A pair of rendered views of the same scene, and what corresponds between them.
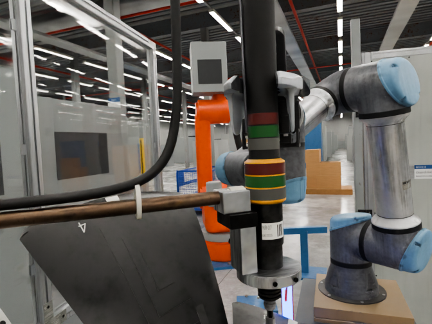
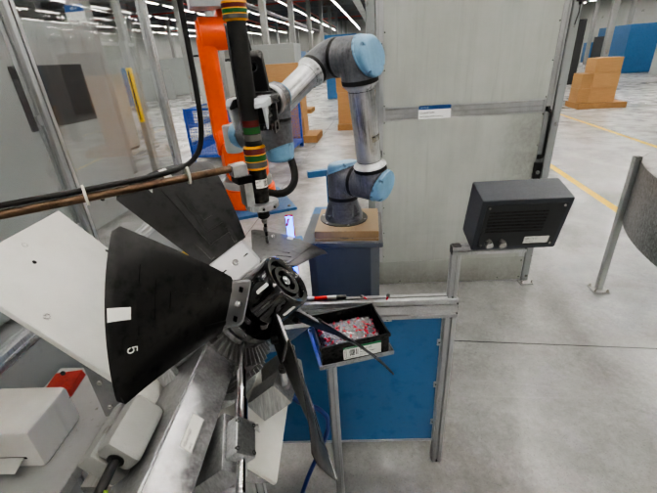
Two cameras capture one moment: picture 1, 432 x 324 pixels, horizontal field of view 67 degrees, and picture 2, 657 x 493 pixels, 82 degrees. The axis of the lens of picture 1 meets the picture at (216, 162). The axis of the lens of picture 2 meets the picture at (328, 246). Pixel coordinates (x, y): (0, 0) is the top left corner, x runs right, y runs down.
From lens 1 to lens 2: 0.44 m
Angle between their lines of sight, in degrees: 26
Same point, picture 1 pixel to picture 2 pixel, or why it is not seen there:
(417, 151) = (422, 92)
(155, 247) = (197, 198)
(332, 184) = not seen: hidden behind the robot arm
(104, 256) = (168, 204)
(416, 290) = (414, 216)
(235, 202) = (240, 171)
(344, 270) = (337, 204)
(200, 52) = not seen: outside the picture
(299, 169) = (286, 138)
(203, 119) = (207, 44)
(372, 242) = (354, 182)
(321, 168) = not seen: hidden behind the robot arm
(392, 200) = (365, 151)
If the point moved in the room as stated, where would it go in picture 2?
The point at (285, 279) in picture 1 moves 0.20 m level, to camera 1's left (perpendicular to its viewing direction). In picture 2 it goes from (269, 206) to (165, 221)
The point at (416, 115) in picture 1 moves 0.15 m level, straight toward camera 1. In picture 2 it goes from (423, 54) to (421, 55)
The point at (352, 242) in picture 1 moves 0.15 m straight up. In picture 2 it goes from (341, 183) to (339, 141)
